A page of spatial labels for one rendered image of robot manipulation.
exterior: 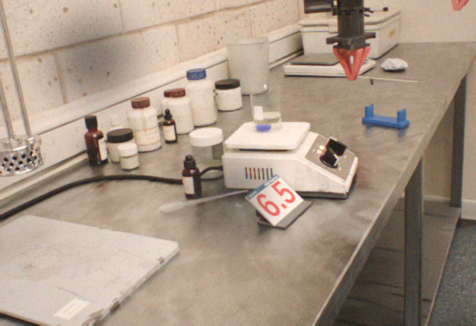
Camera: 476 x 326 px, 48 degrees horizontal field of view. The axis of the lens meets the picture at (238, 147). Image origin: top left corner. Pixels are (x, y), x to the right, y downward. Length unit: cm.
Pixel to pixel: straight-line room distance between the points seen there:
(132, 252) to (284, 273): 21
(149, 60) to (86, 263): 78
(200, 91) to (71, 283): 69
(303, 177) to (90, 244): 33
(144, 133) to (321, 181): 45
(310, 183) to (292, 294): 26
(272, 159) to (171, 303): 31
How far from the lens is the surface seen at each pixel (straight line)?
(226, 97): 140
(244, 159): 85
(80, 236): 81
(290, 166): 84
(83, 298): 67
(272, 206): 79
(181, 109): 123
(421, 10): 230
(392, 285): 187
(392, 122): 119
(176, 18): 152
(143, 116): 113
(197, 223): 80
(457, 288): 204
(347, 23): 119
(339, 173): 85
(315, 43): 202
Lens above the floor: 110
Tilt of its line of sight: 18 degrees down
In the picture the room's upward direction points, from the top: 6 degrees counter-clockwise
